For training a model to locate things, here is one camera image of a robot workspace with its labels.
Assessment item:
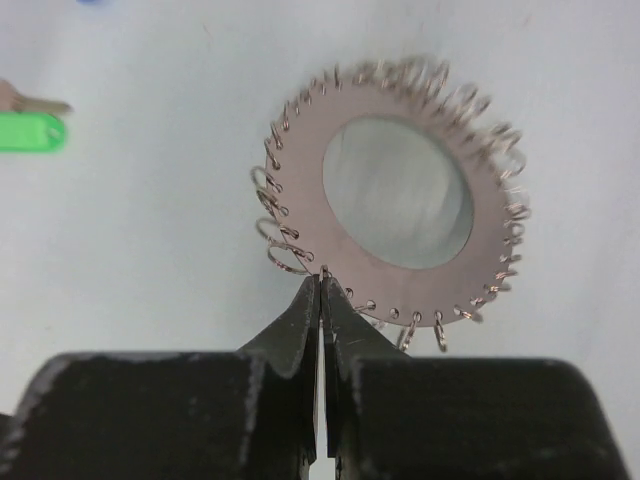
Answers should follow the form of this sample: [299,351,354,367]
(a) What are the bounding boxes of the green key tag with key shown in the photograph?
[1,79,72,153]

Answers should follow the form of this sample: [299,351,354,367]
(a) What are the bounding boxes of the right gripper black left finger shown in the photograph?
[1,276,320,479]

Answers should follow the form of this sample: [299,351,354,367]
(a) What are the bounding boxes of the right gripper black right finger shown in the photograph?
[320,277,629,479]

